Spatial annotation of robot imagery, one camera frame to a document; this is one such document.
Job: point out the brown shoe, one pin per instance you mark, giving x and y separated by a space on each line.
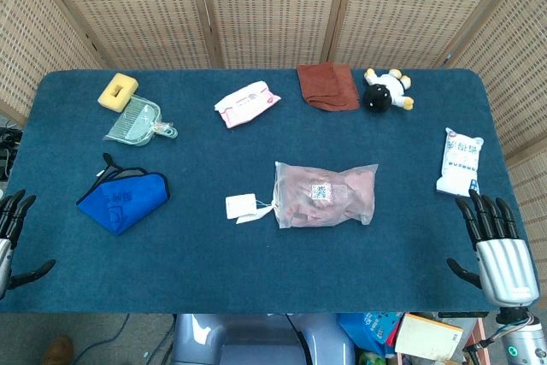
59 350

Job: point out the blue carpet table cover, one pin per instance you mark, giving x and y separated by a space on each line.
256 271

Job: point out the translucent plastic zip bag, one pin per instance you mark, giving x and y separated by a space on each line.
295 211

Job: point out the pink plastic crate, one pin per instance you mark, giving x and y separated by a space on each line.
478 352

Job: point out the pink white wet wipes pack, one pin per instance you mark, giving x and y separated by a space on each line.
248 104

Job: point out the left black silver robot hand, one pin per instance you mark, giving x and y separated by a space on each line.
6 219

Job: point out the grey robot torso base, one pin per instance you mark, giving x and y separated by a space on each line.
256 339

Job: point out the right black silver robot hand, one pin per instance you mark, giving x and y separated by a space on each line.
506 266

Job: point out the beige yellow book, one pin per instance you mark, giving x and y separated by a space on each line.
427 337

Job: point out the green plastic dustpan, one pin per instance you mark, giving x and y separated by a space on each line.
137 123

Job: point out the blue cloth with black trim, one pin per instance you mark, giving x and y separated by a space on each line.
124 198

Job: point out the narrow white paper hang tag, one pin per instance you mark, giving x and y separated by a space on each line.
256 213

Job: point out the square white paper hang tag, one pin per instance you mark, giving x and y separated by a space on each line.
239 207

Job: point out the woven wooden folding screen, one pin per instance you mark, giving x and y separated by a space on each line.
273 6

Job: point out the pink floral garment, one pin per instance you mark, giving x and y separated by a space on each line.
342 204

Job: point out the black white plush toy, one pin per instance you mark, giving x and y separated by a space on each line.
378 98

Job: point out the yellow sponge with hole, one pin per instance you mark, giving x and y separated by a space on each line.
109 98

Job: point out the white pouch with blue print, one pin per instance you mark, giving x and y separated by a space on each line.
459 166

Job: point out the brown folded cloth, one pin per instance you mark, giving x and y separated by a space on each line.
327 87

